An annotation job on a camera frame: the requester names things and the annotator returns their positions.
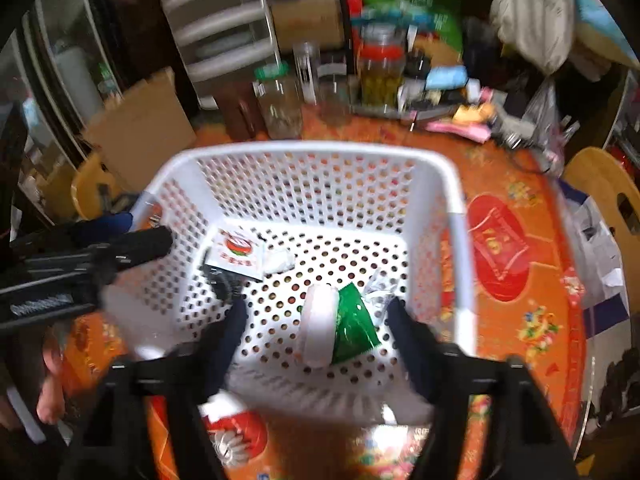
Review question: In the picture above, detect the white cloth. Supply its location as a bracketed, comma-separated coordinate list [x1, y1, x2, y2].
[298, 284, 341, 368]

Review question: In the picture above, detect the dark glass jar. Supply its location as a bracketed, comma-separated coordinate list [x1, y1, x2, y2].
[317, 62, 353, 126]

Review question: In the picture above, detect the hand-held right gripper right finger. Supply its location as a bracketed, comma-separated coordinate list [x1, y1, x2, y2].
[386, 297, 581, 480]

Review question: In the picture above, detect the tall clear glass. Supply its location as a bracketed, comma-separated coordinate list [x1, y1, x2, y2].
[292, 41, 321, 106]

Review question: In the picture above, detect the glass jar with red lid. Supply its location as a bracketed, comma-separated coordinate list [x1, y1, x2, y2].
[357, 25, 407, 111]

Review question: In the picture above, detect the white power strip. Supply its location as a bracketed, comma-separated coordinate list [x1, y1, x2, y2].
[500, 120, 538, 148]

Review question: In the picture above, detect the person's left hand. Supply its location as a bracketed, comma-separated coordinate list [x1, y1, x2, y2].
[37, 337, 68, 423]

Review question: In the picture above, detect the yellow packet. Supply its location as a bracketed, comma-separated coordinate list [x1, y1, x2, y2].
[452, 104, 493, 125]

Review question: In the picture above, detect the clear plastic bag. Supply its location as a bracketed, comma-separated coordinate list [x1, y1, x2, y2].
[362, 270, 401, 321]
[525, 77, 576, 176]

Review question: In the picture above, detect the cardboard box flap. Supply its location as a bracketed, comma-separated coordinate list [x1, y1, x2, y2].
[82, 67, 198, 193]

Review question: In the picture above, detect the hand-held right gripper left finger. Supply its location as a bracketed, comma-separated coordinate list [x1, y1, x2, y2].
[57, 299, 249, 480]

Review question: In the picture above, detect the wooden chair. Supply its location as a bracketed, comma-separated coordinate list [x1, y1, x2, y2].
[70, 152, 131, 221]
[562, 147, 640, 271]

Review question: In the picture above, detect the blue face mask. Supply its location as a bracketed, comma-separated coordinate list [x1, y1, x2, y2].
[425, 65, 471, 91]

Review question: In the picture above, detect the dark wardrobe with mirrors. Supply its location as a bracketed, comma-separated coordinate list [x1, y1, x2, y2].
[0, 0, 166, 226]

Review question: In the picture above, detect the small white pouch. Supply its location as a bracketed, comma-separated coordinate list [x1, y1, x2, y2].
[262, 247, 296, 276]

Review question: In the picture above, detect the white perforated plastic basket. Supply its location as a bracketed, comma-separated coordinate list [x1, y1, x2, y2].
[102, 141, 476, 423]

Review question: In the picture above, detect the crumpled clear plastic bag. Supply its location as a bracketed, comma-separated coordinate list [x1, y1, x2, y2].
[525, 77, 576, 176]

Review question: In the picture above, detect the jar with black lid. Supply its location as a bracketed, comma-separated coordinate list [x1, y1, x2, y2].
[405, 50, 433, 81]

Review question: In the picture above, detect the pink packet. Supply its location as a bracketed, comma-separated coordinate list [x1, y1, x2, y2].
[425, 119, 493, 143]

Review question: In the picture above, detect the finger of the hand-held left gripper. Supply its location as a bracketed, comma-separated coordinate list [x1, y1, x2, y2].
[107, 226, 174, 271]
[70, 212, 133, 241]

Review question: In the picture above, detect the glass jar with green lid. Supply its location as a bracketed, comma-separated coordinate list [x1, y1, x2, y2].
[252, 61, 305, 140]

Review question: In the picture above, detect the white ribbed round object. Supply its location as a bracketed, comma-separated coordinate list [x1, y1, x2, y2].
[210, 422, 256, 466]

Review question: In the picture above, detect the closed cardboard box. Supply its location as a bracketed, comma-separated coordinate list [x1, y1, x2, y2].
[267, 0, 346, 53]

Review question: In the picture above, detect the green plastic packet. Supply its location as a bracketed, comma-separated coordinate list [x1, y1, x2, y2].
[330, 282, 382, 366]

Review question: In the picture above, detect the white packet with red print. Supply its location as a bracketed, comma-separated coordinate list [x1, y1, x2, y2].
[205, 227, 266, 281]

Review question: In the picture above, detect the stacked clear storage tower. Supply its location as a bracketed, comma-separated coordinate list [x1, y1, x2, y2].
[150, 0, 276, 111]

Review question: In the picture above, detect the beige canvas tote bag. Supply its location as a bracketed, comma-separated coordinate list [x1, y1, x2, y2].
[490, 0, 576, 76]

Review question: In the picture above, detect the blue and white paper bag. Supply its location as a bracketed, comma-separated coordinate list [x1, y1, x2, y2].
[557, 180, 631, 331]

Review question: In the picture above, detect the blue printed tote bag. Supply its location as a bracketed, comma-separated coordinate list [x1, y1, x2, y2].
[570, 0, 640, 68]

